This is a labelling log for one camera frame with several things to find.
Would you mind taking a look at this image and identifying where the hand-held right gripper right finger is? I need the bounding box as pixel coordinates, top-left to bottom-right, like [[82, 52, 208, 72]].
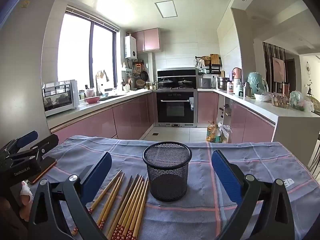
[[211, 150, 295, 240]]

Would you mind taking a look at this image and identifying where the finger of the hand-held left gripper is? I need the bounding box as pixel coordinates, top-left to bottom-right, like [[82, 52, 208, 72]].
[[5, 134, 59, 165], [0, 130, 39, 155]]

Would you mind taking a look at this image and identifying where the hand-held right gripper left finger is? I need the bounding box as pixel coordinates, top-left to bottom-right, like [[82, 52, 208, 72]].
[[28, 151, 112, 240]]

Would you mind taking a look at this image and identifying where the bunch of wooden chopsticks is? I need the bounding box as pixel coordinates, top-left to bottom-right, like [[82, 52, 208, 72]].
[[71, 169, 150, 240]]

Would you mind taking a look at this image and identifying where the black mesh utensil holder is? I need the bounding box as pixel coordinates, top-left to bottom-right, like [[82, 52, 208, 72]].
[[142, 142, 192, 202]]

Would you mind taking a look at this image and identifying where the person's left hand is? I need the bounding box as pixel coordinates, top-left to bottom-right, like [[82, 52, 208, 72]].
[[19, 181, 34, 220]]

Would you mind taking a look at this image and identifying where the orange-edged smartphone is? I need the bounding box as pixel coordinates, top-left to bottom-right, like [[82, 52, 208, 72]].
[[27, 157, 57, 184]]

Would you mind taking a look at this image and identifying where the clear plastic bag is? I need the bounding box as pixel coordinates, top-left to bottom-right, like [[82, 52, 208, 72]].
[[218, 122, 233, 143]]

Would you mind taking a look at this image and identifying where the blue checked tablecloth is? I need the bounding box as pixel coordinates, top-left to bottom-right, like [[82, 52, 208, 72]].
[[25, 135, 320, 240]]

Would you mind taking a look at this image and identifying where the white countertop oven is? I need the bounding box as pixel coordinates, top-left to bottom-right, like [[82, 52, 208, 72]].
[[41, 79, 80, 117]]

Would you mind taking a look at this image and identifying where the pink base cabinet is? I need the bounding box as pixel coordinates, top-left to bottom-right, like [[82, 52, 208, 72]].
[[197, 92, 218, 123], [50, 91, 154, 140], [230, 100, 277, 144]]

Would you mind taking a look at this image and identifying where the grey refrigerator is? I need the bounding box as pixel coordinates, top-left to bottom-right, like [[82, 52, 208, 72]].
[[0, 0, 63, 147]]

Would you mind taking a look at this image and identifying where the steel kitchen faucet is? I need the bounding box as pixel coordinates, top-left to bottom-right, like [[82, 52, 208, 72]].
[[96, 70, 110, 97]]

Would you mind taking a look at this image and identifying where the black built-in oven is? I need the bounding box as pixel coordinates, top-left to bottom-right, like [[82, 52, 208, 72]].
[[156, 91, 195, 125]]

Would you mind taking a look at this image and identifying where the white bowl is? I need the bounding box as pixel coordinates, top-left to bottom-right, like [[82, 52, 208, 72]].
[[254, 93, 272, 102]]

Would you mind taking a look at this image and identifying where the clear egg box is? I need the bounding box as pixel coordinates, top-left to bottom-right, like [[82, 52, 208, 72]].
[[271, 93, 288, 109]]

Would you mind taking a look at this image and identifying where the stainless steel pot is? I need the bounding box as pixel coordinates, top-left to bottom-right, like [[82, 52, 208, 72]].
[[217, 77, 229, 90]]

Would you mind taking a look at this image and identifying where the white hanging cloth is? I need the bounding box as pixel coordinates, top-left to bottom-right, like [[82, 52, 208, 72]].
[[97, 70, 110, 82]]

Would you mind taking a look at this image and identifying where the green kitchen appliance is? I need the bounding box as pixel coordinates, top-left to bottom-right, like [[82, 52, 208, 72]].
[[247, 72, 268, 94]]

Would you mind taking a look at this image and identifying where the green plastic bag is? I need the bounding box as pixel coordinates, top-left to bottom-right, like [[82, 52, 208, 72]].
[[289, 91, 314, 112]]

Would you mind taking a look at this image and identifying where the large kitchen window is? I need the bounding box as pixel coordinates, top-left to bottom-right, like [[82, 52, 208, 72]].
[[57, 10, 118, 90]]

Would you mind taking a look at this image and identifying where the black integrated stove hood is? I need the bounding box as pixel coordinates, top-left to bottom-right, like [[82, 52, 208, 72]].
[[157, 68, 197, 90]]

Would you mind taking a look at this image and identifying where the white water heater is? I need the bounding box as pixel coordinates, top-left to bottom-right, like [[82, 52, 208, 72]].
[[124, 34, 137, 59]]

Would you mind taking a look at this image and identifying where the rectangular ceiling light panel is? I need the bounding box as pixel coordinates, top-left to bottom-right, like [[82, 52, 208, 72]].
[[154, 1, 177, 19]]

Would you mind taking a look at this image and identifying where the black wall rack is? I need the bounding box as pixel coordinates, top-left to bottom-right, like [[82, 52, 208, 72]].
[[195, 54, 222, 75]]

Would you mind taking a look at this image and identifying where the pink wall picture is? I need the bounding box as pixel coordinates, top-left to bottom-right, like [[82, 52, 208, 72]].
[[272, 57, 285, 83]]

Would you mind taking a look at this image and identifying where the pink wall cabinet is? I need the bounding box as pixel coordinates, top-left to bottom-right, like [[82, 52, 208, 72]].
[[132, 27, 161, 53]]

